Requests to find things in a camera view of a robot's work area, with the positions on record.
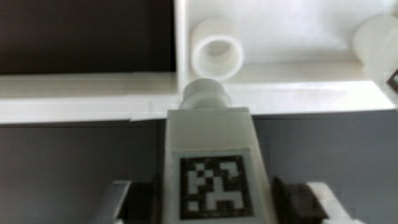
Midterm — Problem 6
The white square tabletop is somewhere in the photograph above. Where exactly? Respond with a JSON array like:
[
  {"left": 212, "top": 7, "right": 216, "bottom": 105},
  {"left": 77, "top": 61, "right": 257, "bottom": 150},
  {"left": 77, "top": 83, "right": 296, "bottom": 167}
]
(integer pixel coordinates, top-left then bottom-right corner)
[{"left": 175, "top": 0, "right": 398, "bottom": 99}]

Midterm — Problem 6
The white table leg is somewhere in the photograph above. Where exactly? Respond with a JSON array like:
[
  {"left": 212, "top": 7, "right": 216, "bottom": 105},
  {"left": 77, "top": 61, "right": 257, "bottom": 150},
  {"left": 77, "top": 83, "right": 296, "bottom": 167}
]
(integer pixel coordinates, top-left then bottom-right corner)
[
  {"left": 162, "top": 79, "right": 278, "bottom": 224},
  {"left": 353, "top": 15, "right": 398, "bottom": 98}
]

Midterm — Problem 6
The white L-shaped obstacle wall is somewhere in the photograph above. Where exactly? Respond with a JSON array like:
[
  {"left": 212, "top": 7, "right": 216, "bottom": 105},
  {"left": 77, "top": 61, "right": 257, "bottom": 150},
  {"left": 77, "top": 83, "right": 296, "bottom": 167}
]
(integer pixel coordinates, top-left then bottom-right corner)
[{"left": 0, "top": 72, "right": 395, "bottom": 124}]

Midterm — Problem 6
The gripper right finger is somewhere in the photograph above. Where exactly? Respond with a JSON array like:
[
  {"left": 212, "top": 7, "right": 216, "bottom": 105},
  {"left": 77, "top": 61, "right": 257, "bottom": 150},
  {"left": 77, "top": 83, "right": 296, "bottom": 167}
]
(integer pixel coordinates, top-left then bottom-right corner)
[{"left": 273, "top": 177, "right": 363, "bottom": 224}]

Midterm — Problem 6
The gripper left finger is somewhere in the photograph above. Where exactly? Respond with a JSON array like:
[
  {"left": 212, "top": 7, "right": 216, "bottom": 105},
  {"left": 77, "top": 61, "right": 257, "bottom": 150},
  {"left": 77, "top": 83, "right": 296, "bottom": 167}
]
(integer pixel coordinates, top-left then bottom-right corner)
[{"left": 88, "top": 180, "right": 159, "bottom": 224}]

